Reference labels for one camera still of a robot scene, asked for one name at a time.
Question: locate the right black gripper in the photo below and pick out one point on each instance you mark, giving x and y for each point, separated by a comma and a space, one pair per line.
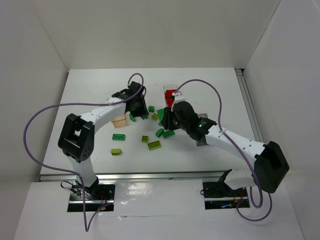
165, 120

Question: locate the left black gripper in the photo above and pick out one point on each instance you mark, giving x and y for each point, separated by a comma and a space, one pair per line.
141, 110

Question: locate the green brick stack end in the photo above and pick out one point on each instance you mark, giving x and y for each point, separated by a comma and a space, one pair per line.
133, 119

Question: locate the red arched brick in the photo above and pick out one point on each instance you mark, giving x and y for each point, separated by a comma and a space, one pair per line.
169, 98

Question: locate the dark green 2x4 brick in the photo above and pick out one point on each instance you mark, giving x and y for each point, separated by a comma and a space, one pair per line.
118, 137

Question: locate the long green brick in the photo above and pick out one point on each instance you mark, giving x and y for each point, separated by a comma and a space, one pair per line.
160, 114

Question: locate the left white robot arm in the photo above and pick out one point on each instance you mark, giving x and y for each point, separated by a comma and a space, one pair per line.
77, 138

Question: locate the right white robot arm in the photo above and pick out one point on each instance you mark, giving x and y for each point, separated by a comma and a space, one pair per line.
266, 161

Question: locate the small green cube brick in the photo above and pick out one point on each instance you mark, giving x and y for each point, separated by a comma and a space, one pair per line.
151, 109

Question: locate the lime 2x2 brick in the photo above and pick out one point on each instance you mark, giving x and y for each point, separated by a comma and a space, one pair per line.
155, 117

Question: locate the green 2x4 brick right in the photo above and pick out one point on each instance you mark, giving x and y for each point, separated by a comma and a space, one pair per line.
168, 133

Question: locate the green slope brick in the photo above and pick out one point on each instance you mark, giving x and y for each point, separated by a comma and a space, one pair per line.
159, 132

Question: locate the tan translucent container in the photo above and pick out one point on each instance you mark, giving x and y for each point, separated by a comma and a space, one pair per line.
120, 121

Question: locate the lime small square brick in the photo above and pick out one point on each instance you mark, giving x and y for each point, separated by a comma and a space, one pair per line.
145, 139

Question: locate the lime 2x4 brick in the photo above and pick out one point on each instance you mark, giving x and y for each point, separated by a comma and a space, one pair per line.
154, 145

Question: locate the clear plastic container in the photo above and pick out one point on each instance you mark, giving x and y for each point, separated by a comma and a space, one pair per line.
169, 86

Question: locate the grey translucent container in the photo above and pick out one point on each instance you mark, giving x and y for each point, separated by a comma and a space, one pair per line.
202, 142

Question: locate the lime rounded brick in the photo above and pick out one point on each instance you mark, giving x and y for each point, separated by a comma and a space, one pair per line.
116, 151

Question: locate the aluminium rail front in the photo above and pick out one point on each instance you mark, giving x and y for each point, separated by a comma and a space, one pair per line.
161, 175

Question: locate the aluminium rail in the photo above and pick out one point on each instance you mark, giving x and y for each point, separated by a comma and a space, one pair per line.
249, 107
161, 175

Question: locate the aluminium rail right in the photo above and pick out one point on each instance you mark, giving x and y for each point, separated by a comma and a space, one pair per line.
249, 107

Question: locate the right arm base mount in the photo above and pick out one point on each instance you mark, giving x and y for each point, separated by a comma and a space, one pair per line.
218, 196

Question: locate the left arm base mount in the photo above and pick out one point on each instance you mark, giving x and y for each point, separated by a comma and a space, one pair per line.
103, 197

